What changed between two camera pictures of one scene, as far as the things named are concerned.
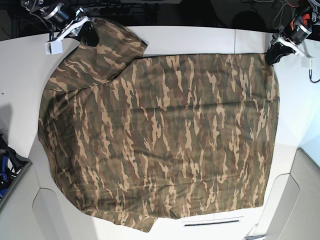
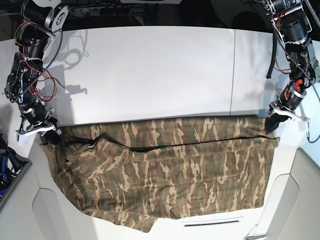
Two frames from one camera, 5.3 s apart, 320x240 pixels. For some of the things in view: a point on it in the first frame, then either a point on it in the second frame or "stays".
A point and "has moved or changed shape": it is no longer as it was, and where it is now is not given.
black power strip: [108, 10] stays
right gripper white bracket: [282, 47] -> [272, 122]
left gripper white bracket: [88, 35] -> [51, 137]
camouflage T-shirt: [131, 138] has moved or changed shape
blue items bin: [11, 165] stays
